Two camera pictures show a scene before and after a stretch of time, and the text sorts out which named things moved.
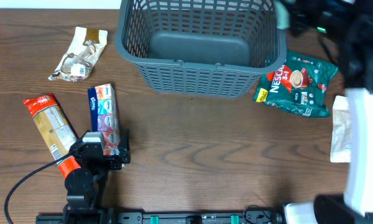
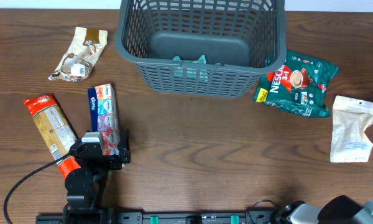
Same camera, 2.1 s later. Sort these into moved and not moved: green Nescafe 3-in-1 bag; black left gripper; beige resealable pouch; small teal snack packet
Moved: small teal snack packet
Not moved: green Nescafe 3-in-1 bag; black left gripper; beige resealable pouch
